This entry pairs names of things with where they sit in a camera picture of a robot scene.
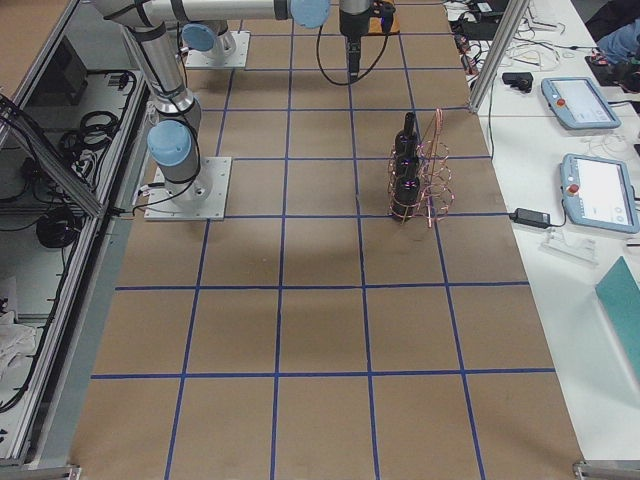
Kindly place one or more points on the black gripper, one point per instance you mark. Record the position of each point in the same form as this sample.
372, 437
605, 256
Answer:
351, 26

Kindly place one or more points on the dark wine bottle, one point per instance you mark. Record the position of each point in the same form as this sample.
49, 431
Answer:
406, 168
405, 197
406, 137

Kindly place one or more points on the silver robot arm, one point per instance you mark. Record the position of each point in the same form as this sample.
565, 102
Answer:
144, 24
212, 38

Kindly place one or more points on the dark wine bottle front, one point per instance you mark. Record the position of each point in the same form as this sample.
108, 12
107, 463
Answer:
405, 197

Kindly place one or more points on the black handheld device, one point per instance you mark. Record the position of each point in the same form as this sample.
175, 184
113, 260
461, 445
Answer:
521, 81

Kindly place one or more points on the upper teach pendant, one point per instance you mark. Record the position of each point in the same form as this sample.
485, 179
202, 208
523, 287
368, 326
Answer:
578, 103

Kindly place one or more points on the teach pendant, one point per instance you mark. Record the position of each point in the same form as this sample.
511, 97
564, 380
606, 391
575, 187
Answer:
597, 193
578, 103

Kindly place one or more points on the black power adapter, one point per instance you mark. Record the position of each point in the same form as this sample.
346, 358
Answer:
530, 218

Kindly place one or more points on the clear acrylic stand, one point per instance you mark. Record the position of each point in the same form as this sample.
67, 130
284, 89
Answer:
583, 249

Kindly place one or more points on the lower teach pendant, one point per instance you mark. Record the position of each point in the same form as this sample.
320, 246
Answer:
597, 193

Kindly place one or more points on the teal board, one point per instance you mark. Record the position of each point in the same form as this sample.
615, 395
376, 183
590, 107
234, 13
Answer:
618, 292

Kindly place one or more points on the copper wire bottle basket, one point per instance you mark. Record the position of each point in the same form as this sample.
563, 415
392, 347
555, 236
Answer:
436, 196

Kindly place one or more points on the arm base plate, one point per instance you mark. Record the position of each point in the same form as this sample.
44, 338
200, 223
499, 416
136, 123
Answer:
196, 60
205, 198

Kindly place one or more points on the aluminium frame post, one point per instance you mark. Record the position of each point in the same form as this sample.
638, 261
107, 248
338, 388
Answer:
505, 33

